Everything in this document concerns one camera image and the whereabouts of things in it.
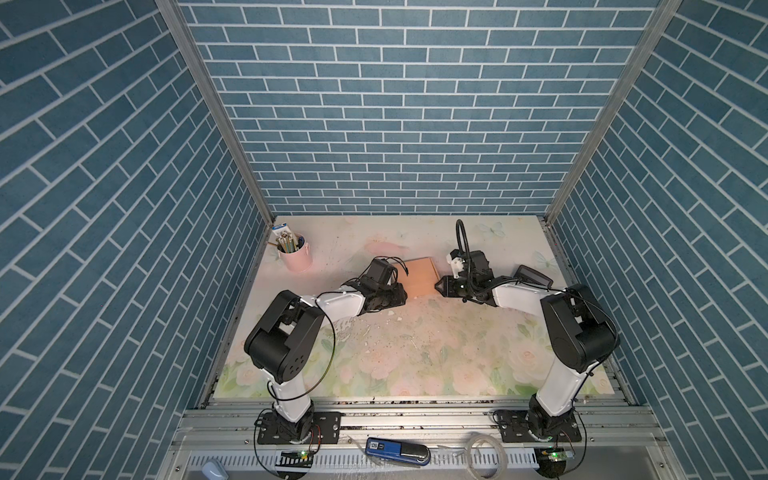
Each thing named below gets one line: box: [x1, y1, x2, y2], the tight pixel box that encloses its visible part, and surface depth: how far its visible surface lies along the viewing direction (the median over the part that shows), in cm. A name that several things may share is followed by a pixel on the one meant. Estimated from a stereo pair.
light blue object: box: [201, 459, 230, 480], surface depth 67 cm
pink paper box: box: [404, 257, 440, 297], surface depth 98 cm
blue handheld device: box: [365, 437, 431, 466], surface depth 70 cm
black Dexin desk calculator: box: [513, 264, 554, 289], surface depth 104 cm
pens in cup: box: [267, 231, 305, 254], surface depth 96 cm
